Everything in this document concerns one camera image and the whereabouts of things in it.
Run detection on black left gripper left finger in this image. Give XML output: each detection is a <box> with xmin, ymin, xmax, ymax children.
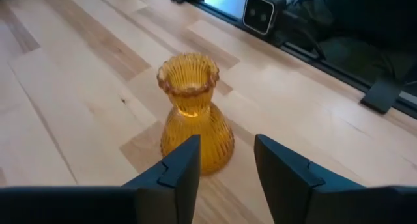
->
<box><xmin>0</xmin><ymin>134</ymin><xmax>201</xmax><ymax>224</ymax></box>

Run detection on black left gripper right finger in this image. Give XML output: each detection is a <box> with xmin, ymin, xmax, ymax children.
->
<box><xmin>253</xmin><ymin>134</ymin><xmax>417</xmax><ymax>224</ymax></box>

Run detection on amber ribbed glass candle holder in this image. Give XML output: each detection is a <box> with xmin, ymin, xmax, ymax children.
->
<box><xmin>156</xmin><ymin>52</ymin><xmax>235</xmax><ymax>176</ymax></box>

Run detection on person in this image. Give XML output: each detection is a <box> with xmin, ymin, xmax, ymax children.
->
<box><xmin>283</xmin><ymin>0</ymin><xmax>417</xmax><ymax>88</ymax></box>

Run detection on black aluminium table frame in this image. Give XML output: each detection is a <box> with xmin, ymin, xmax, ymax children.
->
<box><xmin>162</xmin><ymin>0</ymin><xmax>417</xmax><ymax>120</ymax></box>

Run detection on black exterior camera box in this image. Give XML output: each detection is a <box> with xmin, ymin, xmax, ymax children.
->
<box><xmin>242</xmin><ymin>0</ymin><xmax>287</xmax><ymax>36</ymax></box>

